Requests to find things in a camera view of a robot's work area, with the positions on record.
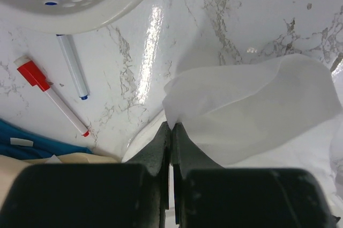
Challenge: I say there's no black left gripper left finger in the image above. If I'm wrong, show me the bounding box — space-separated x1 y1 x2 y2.
2 122 171 227

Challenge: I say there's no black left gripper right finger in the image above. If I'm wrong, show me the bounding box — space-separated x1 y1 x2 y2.
171 124 338 227

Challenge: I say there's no white daisy print t shirt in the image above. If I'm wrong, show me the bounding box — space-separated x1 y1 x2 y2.
123 54 342 216

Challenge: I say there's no folded cream t shirt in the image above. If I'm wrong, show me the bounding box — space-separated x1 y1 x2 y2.
1 152 119 207

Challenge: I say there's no folded blue t shirt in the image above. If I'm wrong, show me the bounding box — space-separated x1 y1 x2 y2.
1 120 92 160

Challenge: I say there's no blue capped white marker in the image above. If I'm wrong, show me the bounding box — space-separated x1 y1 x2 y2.
56 34 88 100

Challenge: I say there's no red capped white marker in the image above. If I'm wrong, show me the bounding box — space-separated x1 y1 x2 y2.
14 55 90 137

